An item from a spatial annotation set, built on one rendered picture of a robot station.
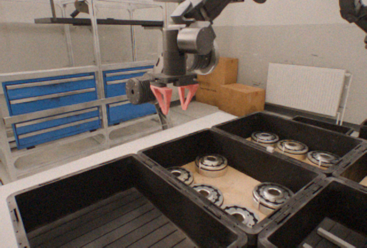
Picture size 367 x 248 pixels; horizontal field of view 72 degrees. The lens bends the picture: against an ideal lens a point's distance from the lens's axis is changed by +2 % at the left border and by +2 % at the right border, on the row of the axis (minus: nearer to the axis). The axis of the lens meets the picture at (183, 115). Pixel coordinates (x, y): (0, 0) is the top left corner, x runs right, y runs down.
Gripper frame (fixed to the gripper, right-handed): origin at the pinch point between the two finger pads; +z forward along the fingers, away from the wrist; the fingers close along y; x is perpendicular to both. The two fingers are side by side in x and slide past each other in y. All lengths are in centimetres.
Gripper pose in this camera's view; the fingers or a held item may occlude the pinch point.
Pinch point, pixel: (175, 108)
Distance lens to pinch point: 65.0
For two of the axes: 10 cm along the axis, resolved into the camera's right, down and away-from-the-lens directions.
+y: 7.7, -2.0, 6.1
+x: -6.4, -2.5, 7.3
